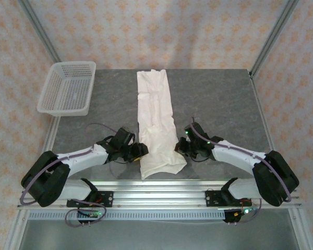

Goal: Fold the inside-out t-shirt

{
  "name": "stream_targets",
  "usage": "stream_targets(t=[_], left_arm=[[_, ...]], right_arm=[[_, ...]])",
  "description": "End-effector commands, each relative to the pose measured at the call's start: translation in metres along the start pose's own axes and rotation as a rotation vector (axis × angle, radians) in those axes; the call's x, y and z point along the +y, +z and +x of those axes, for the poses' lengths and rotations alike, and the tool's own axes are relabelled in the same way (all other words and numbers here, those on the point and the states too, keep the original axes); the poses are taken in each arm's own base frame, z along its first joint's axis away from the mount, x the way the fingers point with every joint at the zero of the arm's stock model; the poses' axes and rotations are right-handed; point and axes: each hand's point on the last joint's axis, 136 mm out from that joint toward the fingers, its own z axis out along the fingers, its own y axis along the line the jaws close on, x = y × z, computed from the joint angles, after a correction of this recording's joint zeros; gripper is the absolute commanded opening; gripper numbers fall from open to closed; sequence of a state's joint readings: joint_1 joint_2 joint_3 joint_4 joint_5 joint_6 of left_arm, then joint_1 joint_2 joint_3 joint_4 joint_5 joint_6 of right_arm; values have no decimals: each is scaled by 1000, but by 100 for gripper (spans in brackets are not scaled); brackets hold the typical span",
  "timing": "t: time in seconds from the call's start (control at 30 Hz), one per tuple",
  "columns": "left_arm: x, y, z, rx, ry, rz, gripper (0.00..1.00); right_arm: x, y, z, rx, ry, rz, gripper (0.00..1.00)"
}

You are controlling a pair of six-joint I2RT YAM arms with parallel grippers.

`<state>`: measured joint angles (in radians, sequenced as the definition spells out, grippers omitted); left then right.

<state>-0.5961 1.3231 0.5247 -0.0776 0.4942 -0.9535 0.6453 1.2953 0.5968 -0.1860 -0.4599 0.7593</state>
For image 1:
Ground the white t-shirt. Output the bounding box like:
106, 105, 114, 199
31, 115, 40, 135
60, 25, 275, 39
136, 69, 188, 180

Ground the small circuit board green light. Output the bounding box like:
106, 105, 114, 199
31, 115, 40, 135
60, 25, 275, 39
233, 207, 258, 217
78, 209, 104, 219

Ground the white perforated plastic basket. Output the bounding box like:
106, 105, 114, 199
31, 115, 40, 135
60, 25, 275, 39
36, 61, 97, 117

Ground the grey metal lower panel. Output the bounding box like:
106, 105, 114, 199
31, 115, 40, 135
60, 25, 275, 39
18, 220, 300, 250

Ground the aluminium mounting rail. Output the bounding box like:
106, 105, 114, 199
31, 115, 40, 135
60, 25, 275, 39
17, 179, 303, 209

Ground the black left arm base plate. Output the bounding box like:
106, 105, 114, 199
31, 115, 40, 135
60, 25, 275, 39
66, 191, 114, 208

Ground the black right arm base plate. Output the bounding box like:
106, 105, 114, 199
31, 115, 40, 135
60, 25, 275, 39
205, 189, 251, 208

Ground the slotted grey cable tray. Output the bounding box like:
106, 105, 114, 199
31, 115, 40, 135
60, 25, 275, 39
28, 210, 226, 221

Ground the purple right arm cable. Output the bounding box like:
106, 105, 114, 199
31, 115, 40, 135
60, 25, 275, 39
190, 117, 294, 225

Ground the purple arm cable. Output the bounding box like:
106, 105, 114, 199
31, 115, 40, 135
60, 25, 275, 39
20, 123, 122, 227
190, 117, 294, 225

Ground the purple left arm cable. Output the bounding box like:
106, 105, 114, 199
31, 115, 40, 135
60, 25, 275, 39
20, 123, 122, 227

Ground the aluminium frame post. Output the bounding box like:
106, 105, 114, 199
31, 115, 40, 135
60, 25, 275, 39
249, 0, 300, 79
17, 0, 61, 63

